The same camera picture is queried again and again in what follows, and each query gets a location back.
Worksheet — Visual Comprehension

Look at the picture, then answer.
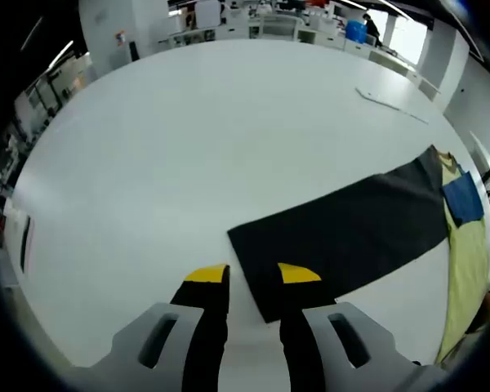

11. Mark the white square pillar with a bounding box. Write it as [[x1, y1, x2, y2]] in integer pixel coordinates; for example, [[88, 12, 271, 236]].
[[79, 0, 171, 70], [418, 22, 473, 97]]

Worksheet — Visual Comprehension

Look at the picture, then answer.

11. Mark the yellow grey blue garment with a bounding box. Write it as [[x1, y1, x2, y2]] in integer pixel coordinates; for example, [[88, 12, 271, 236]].
[[227, 145, 490, 364]]

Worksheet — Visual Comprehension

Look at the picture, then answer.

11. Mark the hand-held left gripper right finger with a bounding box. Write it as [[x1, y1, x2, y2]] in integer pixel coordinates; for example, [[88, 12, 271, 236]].
[[277, 262, 446, 392]]

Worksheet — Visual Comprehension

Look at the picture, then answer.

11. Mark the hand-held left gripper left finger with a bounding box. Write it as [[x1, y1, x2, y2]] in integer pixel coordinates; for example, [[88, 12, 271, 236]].
[[77, 263, 232, 392]]

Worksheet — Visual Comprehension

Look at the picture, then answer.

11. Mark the white shelf cart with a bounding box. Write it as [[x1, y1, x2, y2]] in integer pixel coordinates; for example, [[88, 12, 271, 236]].
[[259, 15, 299, 40]]

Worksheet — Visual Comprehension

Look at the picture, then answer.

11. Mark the straight ceiling light strip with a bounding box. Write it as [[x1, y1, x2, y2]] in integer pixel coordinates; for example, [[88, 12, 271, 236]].
[[48, 39, 74, 69]]

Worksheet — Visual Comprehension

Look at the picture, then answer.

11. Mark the black rectangular panel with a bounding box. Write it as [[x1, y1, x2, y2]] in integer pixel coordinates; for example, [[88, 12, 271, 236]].
[[19, 214, 36, 274]]

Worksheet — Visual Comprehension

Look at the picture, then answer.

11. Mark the blue plastic bin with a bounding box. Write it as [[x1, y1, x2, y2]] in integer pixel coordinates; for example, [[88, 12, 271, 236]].
[[345, 20, 368, 41]]

